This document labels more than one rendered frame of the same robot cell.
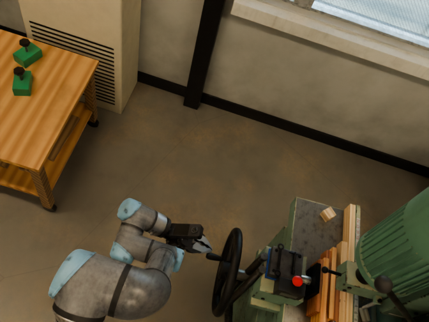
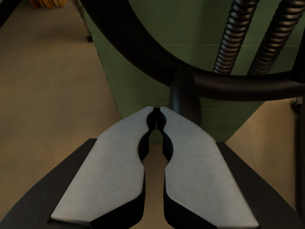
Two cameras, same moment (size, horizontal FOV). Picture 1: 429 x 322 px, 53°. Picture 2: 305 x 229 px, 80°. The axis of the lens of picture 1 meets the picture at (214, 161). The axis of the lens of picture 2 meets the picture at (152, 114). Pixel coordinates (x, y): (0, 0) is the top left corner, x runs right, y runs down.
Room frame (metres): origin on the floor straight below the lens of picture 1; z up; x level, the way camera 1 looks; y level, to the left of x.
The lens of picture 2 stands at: (0.54, -0.03, 0.84)
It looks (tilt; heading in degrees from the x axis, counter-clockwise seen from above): 61 degrees down; 279
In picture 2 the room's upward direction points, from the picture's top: 2 degrees counter-clockwise
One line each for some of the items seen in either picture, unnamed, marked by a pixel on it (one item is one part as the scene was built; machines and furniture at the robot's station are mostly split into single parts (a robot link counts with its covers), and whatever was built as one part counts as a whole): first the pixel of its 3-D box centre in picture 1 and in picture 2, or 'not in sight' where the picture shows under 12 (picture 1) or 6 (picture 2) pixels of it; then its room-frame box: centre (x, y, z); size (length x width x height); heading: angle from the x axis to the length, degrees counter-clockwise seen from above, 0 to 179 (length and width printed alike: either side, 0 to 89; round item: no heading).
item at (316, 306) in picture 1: (315, 287); not in sight; (0.47, -0.42, 0.94); 0.16 x 0.01 x 0.07; 6
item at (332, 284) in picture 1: (329, 283); not in sight; (0.50, -0.46, 0.93); 0.22 x 0.01 x 0.06; 6
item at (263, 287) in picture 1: (279, 276); not in sight; (0.47, -0.31, 0.91); 0.15 x 0.14 x 0.09; 6
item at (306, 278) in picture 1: (302, 278); not in sight; (0.48, -0.37, 0.95); 0.09 x 0.07 x 0.09; 6
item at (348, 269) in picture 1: (362, 282); not in sight; (0.50, -0.52, 1.03); 0.14 x 0.07 x 0.09; 96
